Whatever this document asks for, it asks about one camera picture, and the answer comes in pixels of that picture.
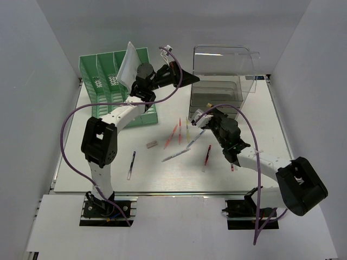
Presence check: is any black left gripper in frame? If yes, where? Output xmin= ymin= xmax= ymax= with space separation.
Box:
xmin=149 ymin=61 xmax=199 ymax=92

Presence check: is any clear acrylic drawer cabinet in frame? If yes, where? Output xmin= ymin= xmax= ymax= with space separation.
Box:
xmin=189 ymin=44 xmax=260 ymax=119

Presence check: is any clear plastic document folder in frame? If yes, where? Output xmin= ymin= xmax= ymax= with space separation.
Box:
xmin=116 ymin=42 xmax=141 ymax=91

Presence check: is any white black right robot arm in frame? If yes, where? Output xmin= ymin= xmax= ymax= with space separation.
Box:
xmin=207 ymin=108 xmax=328 ymax=216

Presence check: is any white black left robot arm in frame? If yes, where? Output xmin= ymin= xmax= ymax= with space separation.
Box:
xmin=81 ymin=61 xmax=200 ymax=216

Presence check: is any light blue pen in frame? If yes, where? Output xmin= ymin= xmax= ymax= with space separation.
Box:
xmin=186 ymin=129 xmax=205 ymax=149

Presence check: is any yellow pen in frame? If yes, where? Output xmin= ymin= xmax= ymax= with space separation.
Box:
xmin=185 ymin=116 xmax=190 ymax=144

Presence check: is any grey clear pen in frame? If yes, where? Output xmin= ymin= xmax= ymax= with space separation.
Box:
xmin=162 ymin=148 xmax=191 ymax=162

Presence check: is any orange pen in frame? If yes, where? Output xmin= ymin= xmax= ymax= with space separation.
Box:
xmin=163 ymin=124 xmax=178 ymax=149

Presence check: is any red pink pen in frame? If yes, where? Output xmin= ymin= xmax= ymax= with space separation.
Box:
xmin=178 ymin=118 xmax=182 ymax=145

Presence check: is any dark red pen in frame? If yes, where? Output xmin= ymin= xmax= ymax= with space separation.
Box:
xmin=202 ymin=144 xmax=211 ymax=172

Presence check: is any dark blue pen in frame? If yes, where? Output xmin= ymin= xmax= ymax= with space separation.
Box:
xmin=127 ymin=151 xmax=136 ymax=180

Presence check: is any green file organizer rack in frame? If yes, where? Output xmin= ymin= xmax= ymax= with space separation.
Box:
xmin=79 ymin=47 xmax=159 ymax=131

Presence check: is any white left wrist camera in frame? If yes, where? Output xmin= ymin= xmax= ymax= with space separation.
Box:
xmin=160 ymin=45 xmax=172 ymax=64

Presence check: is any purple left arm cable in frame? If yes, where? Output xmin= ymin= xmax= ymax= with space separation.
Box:
xmin=60 ymin=46 xmax=182 ymax=226

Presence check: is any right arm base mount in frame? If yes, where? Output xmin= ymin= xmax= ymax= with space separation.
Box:
xmin=222 ymin=188 xmax=279 ymax=230

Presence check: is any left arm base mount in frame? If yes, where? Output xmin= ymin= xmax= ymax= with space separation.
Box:
xmin=79 ymin=191 xmax=137 ymax=228

